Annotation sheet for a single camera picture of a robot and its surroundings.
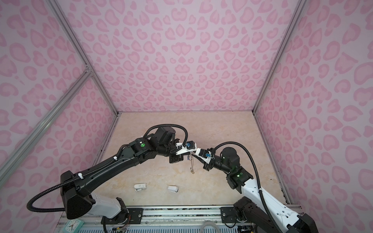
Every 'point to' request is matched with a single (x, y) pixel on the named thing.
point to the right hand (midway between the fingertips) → (195, 151)
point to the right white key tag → (174, 189)
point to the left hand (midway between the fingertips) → (189, 148)
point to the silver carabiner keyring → (191, 158)
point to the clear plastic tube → (208, 223)
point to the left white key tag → (139, 187)
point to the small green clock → (73, 225)
